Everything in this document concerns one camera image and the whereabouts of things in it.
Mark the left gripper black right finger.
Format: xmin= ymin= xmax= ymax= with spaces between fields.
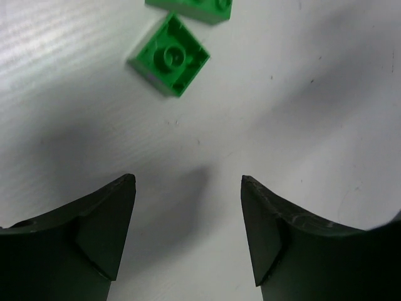
xmin=241 ymin=176 xmax=400 ymax=300

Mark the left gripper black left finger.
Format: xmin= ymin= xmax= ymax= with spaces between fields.
xmin=1 ymin=174 xmax=136 ymax=300

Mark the green lego brick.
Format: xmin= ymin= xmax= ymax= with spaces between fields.
xmin=145 ymin=0 xmax=232 ymax=25
xmin=127 ymin=12 xmax=210 ymax=98

